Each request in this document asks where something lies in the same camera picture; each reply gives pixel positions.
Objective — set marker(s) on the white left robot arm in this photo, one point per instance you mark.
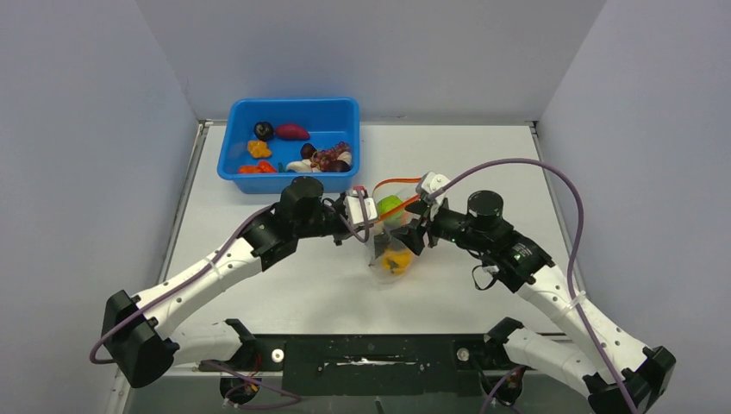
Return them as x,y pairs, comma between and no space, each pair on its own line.
141,331

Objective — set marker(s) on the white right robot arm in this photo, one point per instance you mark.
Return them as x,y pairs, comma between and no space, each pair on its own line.
616,372

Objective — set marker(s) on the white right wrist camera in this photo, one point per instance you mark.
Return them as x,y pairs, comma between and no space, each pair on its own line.
431,186

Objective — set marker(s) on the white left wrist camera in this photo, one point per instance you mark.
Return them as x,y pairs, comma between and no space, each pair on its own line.
359,207

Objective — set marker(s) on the white mushroom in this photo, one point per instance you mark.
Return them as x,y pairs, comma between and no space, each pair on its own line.
302,166

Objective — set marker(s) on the purple sweet potato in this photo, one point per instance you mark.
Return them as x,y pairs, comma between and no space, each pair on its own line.
292,132

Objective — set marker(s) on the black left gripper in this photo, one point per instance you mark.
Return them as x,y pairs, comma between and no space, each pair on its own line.
346,232

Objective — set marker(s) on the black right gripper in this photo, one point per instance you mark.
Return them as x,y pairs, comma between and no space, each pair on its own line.
414,235

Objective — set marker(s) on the small orange bumpy pepper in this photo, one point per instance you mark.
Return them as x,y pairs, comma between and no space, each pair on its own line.
259,149

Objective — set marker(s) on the blue plastic bin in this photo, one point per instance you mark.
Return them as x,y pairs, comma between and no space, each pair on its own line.
329,120

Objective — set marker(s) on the dark eggplant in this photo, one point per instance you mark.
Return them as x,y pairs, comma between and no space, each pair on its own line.
264,131

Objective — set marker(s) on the small white garlic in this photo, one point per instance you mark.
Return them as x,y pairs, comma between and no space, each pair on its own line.
346,157

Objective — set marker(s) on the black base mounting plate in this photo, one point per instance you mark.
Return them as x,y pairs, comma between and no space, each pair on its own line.
463,365

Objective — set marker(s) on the red chili pepper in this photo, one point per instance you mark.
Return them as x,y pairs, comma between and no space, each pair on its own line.
266,167

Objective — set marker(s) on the orange red bumpy pepper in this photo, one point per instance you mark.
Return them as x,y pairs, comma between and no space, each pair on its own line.
250,169

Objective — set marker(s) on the dark brown chestnut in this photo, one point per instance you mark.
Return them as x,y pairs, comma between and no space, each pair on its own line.
307,151

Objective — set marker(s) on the dark purple passion fruit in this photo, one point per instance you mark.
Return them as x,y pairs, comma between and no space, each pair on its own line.
338,166

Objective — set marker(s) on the clear zip top bag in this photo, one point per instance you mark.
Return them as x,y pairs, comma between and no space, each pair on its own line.
381,239

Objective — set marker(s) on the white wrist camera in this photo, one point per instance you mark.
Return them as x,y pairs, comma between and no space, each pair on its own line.
431,186
359,207

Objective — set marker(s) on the green custard apple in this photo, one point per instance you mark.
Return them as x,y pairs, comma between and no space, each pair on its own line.
388,211

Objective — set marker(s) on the yellow bumpy pepper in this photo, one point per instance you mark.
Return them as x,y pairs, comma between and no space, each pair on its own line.
396,262

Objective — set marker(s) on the red grape bunch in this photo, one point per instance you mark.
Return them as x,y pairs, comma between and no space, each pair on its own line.
324,156

